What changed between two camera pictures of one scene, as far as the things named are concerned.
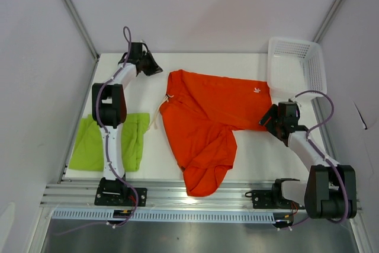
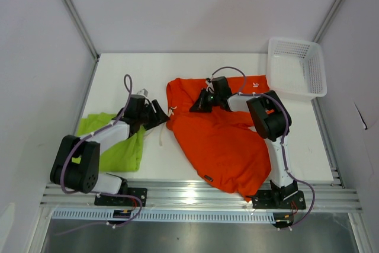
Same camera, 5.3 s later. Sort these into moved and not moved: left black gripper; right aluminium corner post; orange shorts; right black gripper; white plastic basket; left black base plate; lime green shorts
Moved: left black gripper; right black gripper; orange shorts
Not moved: white plastic basket; right aluminium corner post; lime green shorts; left black base plate
